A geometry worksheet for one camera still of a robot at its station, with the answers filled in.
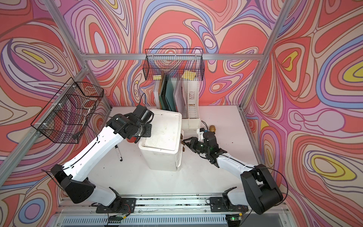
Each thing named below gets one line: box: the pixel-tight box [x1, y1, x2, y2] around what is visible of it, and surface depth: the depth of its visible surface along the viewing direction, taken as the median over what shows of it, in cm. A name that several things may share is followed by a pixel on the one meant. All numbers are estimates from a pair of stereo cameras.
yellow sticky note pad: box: [181, 69, 197, 81], surface depth 92 cm
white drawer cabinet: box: [138, 109, 183, 172], surface depth 75 cm
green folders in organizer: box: [158, 74, 177, 113], surface depth 93 cm
